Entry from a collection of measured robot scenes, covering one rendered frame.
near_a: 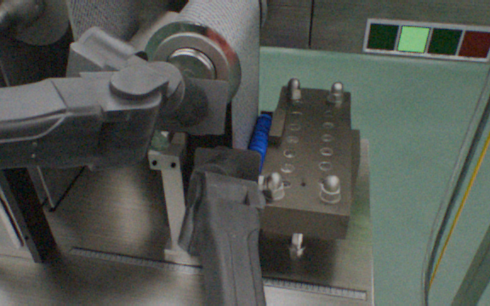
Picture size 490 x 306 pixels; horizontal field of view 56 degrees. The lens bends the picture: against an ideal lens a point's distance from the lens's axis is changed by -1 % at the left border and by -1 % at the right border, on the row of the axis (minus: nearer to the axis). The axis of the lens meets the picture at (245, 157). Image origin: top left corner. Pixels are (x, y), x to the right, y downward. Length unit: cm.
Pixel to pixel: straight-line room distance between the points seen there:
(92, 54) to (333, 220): 47
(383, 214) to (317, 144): 141
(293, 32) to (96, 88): 65
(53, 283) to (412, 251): 162
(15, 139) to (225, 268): 22
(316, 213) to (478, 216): 173
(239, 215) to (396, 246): 169
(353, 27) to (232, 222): 59
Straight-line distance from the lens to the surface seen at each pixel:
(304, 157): 87
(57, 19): 76
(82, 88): 40
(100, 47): 50
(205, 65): 66
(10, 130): 37
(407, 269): 210
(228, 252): 47
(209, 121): 56
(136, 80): 42
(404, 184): 249
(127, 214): 97
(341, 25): 99
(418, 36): 100
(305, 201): 78
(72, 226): 98
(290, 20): 99
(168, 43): 68
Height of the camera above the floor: 157
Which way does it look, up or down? 39 degrees down
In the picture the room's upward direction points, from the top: straight up
